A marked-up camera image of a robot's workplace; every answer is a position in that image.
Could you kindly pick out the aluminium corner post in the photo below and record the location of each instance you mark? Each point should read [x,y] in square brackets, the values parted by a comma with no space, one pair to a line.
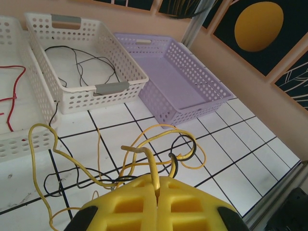
[195,24]

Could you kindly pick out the purple perforated plastic basket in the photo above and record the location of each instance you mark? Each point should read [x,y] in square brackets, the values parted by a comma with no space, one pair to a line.
[173,79]

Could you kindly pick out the aluminium frame rail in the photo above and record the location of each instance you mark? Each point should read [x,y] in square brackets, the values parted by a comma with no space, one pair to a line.
[272,187]

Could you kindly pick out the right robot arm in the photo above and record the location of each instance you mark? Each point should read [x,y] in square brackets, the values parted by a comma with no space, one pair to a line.
[298,209]

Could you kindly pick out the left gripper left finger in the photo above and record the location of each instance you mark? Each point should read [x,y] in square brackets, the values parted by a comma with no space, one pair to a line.
[120,211]

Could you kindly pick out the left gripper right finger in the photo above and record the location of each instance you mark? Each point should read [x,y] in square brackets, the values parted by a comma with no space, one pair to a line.
[192,211]

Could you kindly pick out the white perforated plastic basket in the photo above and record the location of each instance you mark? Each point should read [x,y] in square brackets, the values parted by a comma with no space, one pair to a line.
[7,149]

